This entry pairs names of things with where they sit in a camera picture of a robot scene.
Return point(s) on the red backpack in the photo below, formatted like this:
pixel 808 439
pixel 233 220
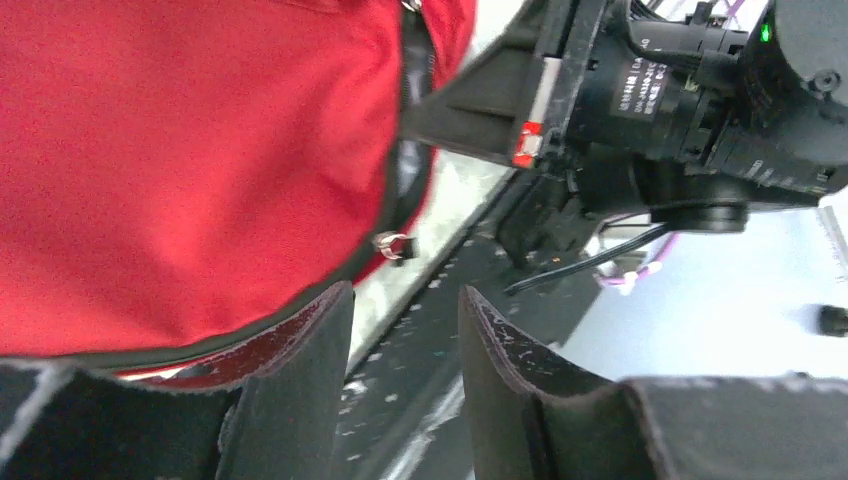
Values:
pixel 178 175

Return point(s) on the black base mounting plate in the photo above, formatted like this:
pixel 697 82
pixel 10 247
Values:
pixel 401 412

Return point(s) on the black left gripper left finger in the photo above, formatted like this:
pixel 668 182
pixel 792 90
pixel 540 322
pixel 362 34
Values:
pixel 266 409

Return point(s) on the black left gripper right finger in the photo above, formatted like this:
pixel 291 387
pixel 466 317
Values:
pixel 535 415

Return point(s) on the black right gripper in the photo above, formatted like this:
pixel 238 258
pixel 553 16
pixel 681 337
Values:
pixel 607 115

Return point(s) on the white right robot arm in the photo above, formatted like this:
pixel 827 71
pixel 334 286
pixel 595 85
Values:
pixel 786 137

